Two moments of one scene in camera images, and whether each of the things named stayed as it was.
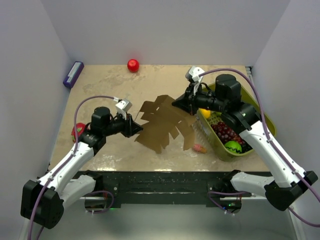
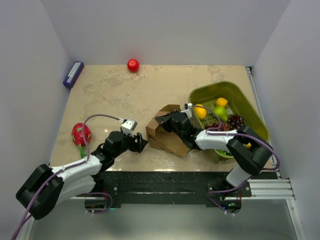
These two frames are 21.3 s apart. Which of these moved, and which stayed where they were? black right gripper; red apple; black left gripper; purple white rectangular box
Moved: black right gripper; black left gripper
Stayed: red apple; purple white rectangular box
